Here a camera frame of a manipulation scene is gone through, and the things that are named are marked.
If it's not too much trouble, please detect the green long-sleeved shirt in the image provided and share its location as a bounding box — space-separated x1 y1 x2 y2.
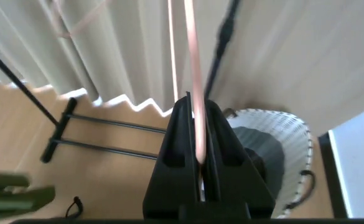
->
0 172 57 223

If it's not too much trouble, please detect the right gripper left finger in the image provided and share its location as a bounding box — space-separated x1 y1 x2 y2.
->
142 91 201 218

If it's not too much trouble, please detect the black cable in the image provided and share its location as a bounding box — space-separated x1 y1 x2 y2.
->
64 195 85 218

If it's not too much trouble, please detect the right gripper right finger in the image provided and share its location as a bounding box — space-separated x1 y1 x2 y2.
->
203 99 276 218

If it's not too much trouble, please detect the black clothes rack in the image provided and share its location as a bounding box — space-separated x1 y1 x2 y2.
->
0 0 241 164

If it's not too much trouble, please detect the beige curtain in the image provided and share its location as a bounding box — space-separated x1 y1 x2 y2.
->
0 0 364 138

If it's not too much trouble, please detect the white laundry basket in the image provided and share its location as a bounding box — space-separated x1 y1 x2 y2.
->
223 108 317 218

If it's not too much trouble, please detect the pink clothes hanger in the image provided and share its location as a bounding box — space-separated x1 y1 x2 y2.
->
167 0 208 166

